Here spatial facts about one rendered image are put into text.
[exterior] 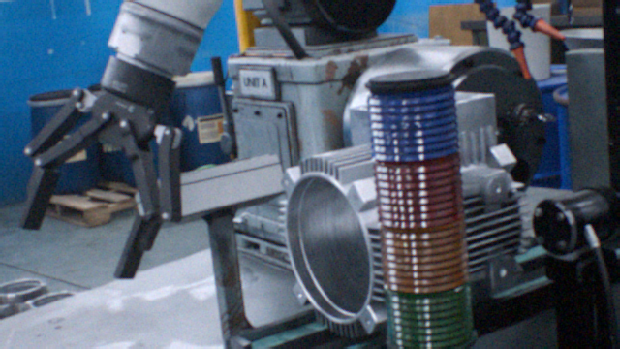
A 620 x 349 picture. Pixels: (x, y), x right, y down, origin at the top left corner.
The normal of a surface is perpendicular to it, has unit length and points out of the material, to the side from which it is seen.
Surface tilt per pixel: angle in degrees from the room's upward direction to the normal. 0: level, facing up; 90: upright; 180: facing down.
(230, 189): 69
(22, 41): 90
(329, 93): 90
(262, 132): 90
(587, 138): 90
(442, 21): 81
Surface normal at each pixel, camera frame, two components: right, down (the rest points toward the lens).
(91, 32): 0.69, 0.07
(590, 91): -0.83, 0.20
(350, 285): 0.20, -0.76
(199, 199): 0.47, -0.24
